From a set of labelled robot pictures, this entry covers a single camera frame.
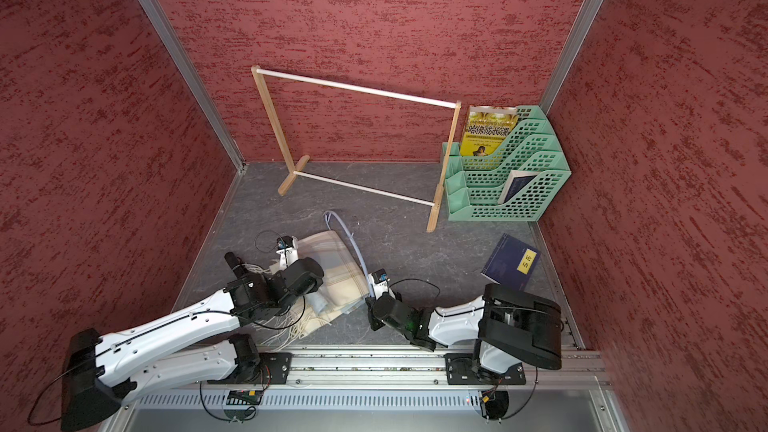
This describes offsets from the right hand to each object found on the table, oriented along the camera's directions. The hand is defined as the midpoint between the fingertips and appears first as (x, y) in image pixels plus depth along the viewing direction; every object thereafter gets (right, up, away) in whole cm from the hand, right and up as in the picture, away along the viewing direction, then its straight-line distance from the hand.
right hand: (369, 306), depth 84 cm
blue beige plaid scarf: (-7, +6, -1) cm, 9 cm away
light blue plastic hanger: (-17, +25, +18) cm, 35 cm away
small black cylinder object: (-41, +11, +4) cm, 43 cm away
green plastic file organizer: (+39, +36, +29) cm, 60 cm away
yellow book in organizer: (+41, +56, +22) cm, 72 cm away
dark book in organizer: (+46, +37, +9) cm, 60 cm away
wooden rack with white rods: (-33, +42, +32) cm, 62 cm away
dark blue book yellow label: (+45, +10, +8) cm, 47 cm away
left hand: (-16, +10, -6) cm, 20 cm away
